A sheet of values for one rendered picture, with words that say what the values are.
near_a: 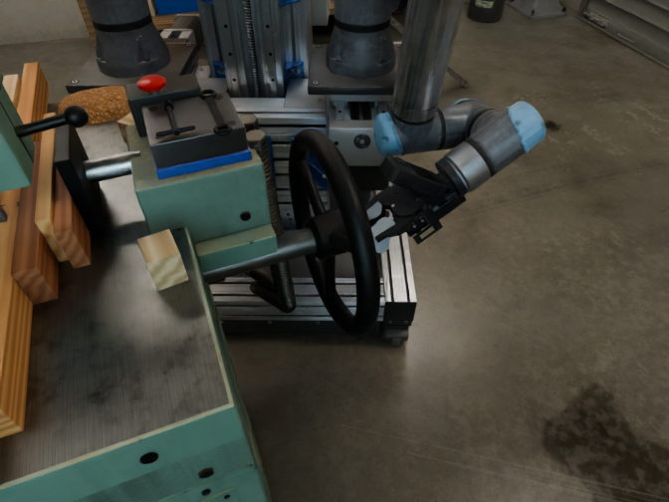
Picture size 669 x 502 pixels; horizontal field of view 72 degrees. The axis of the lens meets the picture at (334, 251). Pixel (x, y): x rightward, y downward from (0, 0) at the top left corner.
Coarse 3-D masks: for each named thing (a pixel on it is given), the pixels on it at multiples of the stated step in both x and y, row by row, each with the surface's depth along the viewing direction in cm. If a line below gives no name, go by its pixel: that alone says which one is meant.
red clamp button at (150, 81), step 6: (144, 78) 50; (150, 78) 50; (156, 78) 50; (162, 78) 50; (138, 84) 50; (144, 84) 49; (150, 84) 49; (156, 84) 49; (162, 84) 50; (144, 90) 49; (150, 90) 49; (156, 90) 50
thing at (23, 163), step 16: (0, 96) 39; (0, 112) 38; (16, 112) 42; (0, 128) 37; (0, 144) 37; (16, 144) 39; (32, 144) 44; (0, 160) 38; (16, 160) 39; (32, 160) 42; (0, 176) 39; (16, 176) 39
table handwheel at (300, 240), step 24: (312, 144) 55; (336, 168) 51; (312, 192) 65; (336, 192) 51; (336, 216) 62; (360, 216) 50; (288, 240) 61; (312, 240) 61; (336, 240) 58; (360, 240) 50; (240, 264) 59; (264, 264) 60; (312, 264) 75; (360, 264) 51; (360, 288) 52; (336, 312) 68; (360, 312) 55; (360, 336) 61
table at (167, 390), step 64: (128, 192) 56; (128, 256) 48; (192, 256) 49; (256, 256) 56; (64, 320) 43; (128, 320) 43; (192, 320) 43; (64, 384) 38; (128, 384) 38; (192, 384) 38; (0, 448) 34; (64, 448) 34; (128, 448) 35; (192, 448) 39
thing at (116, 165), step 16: (64, 128) 48; (64, 144) 46; (80, 144) 51; (64, 160) 44; (80, 160) 49; (96, 160) 50; (112, 160) 50; (128, 160) 51; (64, 176) 45; (80, 176) 47; (96, 176) 50; (112, 176) 51; (80, 192) 47; (96, 192) 53; (80, 208) 48; (96, 208) 50; (96, 224) 50
